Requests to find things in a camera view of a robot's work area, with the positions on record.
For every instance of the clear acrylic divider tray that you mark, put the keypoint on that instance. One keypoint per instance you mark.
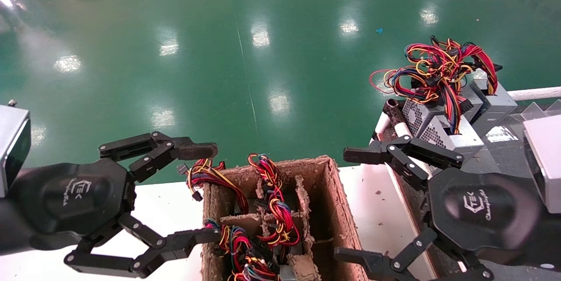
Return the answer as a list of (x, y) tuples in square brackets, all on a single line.
[(541, 111)]

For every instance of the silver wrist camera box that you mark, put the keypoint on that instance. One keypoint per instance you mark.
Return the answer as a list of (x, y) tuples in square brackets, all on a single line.
[(11, 149), (545, 162)]

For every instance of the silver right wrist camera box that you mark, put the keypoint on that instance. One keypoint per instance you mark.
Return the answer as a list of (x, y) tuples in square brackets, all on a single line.
[(545, 162)]

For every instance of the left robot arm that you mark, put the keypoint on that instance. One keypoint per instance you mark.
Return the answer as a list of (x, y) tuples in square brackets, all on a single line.
[(15, 232)]

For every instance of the black pipe corner connector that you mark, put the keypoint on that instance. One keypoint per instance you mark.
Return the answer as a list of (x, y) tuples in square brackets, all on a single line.
[(394, 112)]

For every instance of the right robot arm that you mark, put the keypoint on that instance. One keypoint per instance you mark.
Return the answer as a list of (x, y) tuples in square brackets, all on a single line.
[(548, 246)]

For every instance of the white frame pipe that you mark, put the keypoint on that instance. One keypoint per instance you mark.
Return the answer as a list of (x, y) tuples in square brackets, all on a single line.
[(403, 131), (534, 94)]

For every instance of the worn brown cardboard box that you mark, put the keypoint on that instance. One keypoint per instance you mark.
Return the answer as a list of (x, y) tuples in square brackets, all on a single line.
[(337, 211)]

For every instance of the dark grey power supply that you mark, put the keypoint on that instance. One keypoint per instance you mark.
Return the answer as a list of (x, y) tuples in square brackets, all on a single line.
[(495, 97)]

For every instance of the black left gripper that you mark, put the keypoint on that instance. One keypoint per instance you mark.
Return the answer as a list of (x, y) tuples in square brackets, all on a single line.
[(70, 197)]

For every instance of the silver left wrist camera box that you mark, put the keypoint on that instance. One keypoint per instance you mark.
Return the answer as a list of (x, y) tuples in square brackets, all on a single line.
[(11, 149)]

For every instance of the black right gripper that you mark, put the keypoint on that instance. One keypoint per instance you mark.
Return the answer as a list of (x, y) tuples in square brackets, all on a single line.
[(482, 211)]

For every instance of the short white pipe leg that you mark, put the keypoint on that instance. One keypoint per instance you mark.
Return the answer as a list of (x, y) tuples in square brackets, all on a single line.
[(382, 125)]

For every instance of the silver mesh power supply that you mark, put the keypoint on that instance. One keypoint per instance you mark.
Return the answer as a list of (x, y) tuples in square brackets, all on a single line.
[(464, 140), (416, 116)]

